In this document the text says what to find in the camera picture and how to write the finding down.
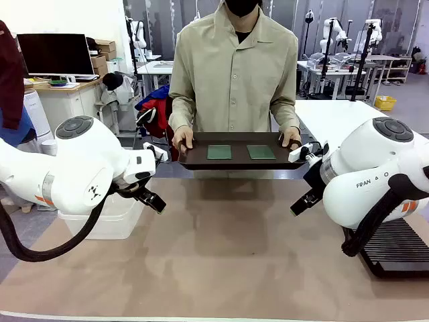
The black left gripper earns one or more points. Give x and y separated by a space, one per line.
142 194

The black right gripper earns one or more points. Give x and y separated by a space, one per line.
315 174

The green square PCB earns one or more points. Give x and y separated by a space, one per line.
219 152
261 152

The dark brown serving tray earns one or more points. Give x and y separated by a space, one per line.
241 163

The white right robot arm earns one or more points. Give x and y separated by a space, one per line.
368 151

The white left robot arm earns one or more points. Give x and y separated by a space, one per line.
83 161

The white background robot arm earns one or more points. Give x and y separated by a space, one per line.
140 33
340 31
377 31

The person's right forearm beige sleeve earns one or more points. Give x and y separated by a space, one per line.
181 114

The person's left forearm beige sleeve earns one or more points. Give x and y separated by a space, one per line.
285 114

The person's left hand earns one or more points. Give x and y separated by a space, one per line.
290 137

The person's right hand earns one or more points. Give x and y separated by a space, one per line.
183 137

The clear plastic storage box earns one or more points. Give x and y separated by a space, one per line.
107 224

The brown table mat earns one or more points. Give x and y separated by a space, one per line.
214 268

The large white table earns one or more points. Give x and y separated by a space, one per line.
335 117

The red and blue clothes pile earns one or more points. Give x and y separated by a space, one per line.
157 100

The black slotted PCB rack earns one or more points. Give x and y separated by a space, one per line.
399 248

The grey white garment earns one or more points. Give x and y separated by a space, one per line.
129 90

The small white cylinder device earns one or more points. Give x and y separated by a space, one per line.
49 147

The black cap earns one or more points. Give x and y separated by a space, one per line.
112 80

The yellow plastic bin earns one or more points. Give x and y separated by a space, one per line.
385 103

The white background table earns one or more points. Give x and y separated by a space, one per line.
157 68
335 72

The wood-topped white desk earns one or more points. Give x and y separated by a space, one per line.
67 100

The person torso beige shirt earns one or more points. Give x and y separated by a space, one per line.
234 84

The cardboard box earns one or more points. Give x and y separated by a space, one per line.
99 60
101 70
105 45

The white air purifier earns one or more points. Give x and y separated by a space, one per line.
38 114

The black tripod pole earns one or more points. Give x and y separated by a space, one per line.
363 63

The green flat item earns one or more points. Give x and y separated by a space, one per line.
57 82

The black computer monitor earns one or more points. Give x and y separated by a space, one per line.
55 53

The black stand with white lamp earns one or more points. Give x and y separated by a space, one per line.
309 16

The black face mask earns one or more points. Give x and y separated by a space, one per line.
241 8

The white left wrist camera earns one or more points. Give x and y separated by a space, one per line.
157 152

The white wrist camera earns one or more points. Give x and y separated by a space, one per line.
157 152
300 152

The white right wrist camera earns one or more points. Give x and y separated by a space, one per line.
300 152

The black camera stand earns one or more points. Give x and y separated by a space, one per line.
324 63

